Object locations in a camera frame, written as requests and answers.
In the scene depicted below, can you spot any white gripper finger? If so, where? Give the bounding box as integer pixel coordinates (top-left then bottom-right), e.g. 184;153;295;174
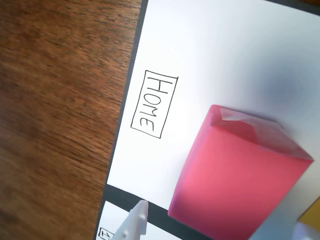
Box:
113;199;150;240
291;221;320;240

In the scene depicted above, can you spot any red paper box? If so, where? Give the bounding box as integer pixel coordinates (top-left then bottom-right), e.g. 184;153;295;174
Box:
167;104;315;240

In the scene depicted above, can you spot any yellow paper box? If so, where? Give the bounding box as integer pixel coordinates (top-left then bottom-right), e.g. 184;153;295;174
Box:
296;197;320;226

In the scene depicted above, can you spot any white sheet marked one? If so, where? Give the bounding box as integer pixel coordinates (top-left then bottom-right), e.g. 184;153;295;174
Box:
96;199;187;240

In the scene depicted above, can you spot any black printed mat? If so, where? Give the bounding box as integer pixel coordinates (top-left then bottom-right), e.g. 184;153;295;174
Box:
94;0;320;240

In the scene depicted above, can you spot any white sheet marked home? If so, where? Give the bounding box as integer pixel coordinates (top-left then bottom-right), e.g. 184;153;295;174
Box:
106;0;320;240

